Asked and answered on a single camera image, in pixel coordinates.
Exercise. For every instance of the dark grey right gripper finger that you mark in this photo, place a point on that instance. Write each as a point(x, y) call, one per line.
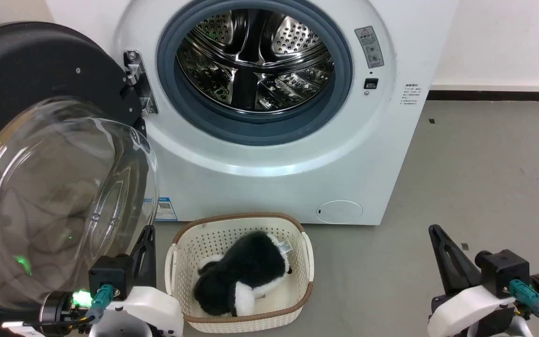
point(452, 262)

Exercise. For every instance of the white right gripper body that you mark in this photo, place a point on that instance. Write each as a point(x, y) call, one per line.
point(466, 311)

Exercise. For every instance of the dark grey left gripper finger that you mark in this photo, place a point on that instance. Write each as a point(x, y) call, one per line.
point(146, 262)

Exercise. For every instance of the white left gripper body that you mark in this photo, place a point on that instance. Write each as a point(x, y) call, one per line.
point(148, 311)

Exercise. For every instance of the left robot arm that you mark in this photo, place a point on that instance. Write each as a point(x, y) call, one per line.
point(56, 313)

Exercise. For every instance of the white front-load washing machine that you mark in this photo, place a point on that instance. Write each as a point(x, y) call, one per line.
point(269, 187)

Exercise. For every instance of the metal washer door hinge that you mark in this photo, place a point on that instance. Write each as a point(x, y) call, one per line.
point(139, 84)

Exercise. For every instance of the black door latch slot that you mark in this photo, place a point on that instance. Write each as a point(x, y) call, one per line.
point(371, 84)

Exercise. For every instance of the black washer door glass bowl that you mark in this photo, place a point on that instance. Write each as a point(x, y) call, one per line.
point(31, 84)

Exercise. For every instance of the cream laundry basket brown rim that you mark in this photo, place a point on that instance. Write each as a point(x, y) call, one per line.
point(190, 243)

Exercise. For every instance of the blue white energy label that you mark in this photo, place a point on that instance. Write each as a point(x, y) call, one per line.
point(165, 209)

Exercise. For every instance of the black white plush toy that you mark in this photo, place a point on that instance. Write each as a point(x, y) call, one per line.
point(246, 271)

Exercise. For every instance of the round white filter cover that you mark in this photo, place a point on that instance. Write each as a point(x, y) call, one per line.
point(339, 212)

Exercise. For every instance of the black baseboard strip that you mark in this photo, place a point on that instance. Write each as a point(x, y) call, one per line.
point(498, 95)

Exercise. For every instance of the steel perforated washer drum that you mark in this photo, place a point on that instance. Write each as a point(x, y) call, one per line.
point(255, 61)

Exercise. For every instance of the grey warning sticker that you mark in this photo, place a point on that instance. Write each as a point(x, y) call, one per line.
point(369, 47)

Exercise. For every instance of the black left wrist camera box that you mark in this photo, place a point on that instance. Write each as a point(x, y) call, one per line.
point(110, 276)

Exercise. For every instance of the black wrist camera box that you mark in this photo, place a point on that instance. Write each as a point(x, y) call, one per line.
point(110, 276)
point(503, 271)

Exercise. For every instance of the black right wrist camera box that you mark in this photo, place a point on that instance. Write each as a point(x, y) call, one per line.
point(503, 271)

